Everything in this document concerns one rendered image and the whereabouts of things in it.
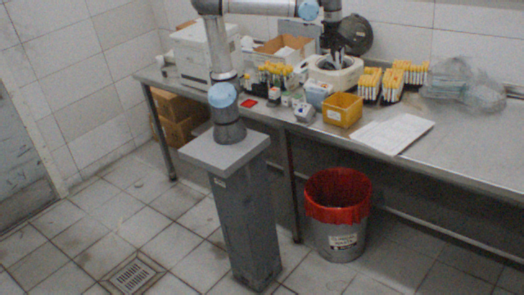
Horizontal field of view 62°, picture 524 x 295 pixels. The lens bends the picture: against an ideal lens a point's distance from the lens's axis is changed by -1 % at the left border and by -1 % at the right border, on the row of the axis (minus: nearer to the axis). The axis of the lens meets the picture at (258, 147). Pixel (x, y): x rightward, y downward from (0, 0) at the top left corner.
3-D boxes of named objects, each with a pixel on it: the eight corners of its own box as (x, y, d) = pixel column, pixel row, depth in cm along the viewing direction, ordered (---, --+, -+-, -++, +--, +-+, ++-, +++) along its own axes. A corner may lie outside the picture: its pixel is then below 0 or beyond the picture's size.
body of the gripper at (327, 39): (330, 43, 189) (328, 15, 182) (346, 46, 184) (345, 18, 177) (319, 49, 185) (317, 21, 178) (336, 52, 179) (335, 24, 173)
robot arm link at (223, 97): (210, 124, 184) (204, 96, 177) (214, 109, 195) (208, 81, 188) (238, 121, 183) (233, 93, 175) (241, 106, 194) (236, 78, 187)
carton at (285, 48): (254, 74, 254) (250, 49, 246) (284, 56, 271) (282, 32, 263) (287, 82, 239) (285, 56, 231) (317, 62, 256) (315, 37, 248)
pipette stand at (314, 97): (304, 109, 212) (303, 91, 207) (313, 102, 216) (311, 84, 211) (322, 114, 206) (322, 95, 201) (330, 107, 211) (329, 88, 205)
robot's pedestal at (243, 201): (259, 294, 232) (232, 161, 184) (232, 277, 244) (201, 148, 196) (282, 269, 244) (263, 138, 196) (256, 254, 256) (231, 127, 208)
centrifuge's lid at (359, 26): (336, 11, 227) (346, 8, 232) (333, 57, 239) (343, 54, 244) (369, 16, 212) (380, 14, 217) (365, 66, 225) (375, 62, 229)
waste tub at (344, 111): (322, 121, 201) (320, 102, 195) (338, 109, 208) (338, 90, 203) (346, 129, 192) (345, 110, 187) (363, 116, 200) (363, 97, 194)
